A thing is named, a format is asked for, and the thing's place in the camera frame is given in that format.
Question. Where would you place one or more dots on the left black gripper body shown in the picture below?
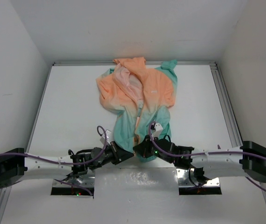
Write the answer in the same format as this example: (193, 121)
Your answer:
(112, 154)

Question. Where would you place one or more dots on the orange and teal jacket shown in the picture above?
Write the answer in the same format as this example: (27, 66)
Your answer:
(138, 95)

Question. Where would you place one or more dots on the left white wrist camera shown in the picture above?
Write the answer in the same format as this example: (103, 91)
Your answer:
(106, 137)

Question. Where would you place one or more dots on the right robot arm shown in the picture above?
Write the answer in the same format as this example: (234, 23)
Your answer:
(248, 160)

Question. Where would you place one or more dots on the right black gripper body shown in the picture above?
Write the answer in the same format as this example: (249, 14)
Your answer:
(149, 149)

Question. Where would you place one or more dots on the aluminium frame rail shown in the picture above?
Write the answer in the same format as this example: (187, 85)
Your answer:
(202, 116)

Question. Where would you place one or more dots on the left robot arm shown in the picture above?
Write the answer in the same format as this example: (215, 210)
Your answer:
(17, 166)

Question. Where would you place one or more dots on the metal base plate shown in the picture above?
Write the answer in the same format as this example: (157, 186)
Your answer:
(137, 176)

